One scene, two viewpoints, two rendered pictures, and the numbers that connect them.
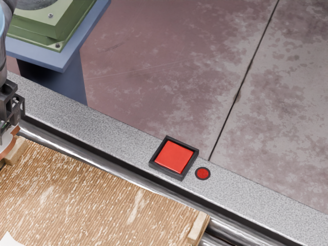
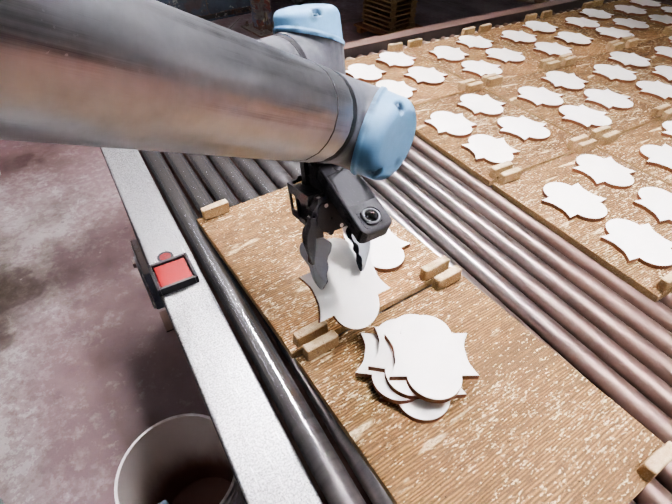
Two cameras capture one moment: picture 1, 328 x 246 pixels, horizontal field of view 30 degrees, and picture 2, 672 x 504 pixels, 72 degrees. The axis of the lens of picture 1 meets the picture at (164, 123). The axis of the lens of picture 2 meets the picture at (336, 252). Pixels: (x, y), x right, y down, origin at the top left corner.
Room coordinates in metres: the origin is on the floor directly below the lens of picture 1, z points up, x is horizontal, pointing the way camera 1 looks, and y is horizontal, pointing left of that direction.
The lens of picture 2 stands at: (1.05, 0.57, 1.55)
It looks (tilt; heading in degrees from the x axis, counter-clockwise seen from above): 43 degrees down; 211
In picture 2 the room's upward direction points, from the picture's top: straight up
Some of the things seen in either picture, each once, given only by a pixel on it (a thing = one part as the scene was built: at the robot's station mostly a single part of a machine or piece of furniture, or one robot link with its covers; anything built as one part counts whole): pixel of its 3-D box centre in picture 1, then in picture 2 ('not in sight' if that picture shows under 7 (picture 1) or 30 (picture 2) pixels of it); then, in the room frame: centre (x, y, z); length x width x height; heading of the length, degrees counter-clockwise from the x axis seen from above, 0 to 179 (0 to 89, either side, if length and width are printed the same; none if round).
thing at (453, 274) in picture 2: not in sight; (447, 277); (0.44, 0.43, 0.95); 0.06 x 0.02 x 0.03; 155
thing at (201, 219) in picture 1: (197, 228); (215, 209); (0.51, -0.06, 0.95); 0.06 x 0.02 x 0.03; 155
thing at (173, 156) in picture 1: (174, 158); (173, 274); (0.68, -0.02, 0.92); 0.06 x 0.06 x 0.01; 62
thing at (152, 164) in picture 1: (174, 157); (173, 273); (0.68, -0.02, 0.92); 0.08 x 0.08 x 0.02; 62
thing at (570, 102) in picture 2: not in sight; (572, 97); (-0.49, 0.47, 0.94); 0.41 x 0.35 x 0.04; 61
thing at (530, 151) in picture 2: not in sight; (485, 125); (-0.17, 0.30, 0.94); 0.41 x 0.35 x 0.04; 61
